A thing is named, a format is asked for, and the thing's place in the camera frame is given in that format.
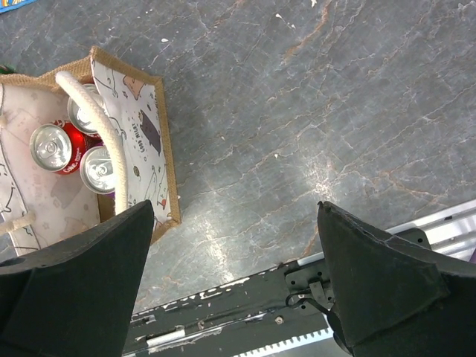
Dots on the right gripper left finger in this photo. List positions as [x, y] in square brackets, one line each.
[76, 297]

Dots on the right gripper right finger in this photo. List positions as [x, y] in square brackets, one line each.
[394, 297]

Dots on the brown canvas tote bag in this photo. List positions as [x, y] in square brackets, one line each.
[40, 208]

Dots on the purple soda can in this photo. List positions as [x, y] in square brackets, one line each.
[96, 171]

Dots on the red cola can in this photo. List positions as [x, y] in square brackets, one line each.
[79, 118]
[59, 146]

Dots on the green glass bottle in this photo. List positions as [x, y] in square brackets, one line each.
[6, 70]

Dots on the blue patterned cloth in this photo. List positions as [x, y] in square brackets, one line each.
[8, 5]

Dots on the light blue cable duct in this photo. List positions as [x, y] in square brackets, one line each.
[288, 344]

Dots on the aluminium frame rail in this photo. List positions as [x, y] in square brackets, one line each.
[450, 231]

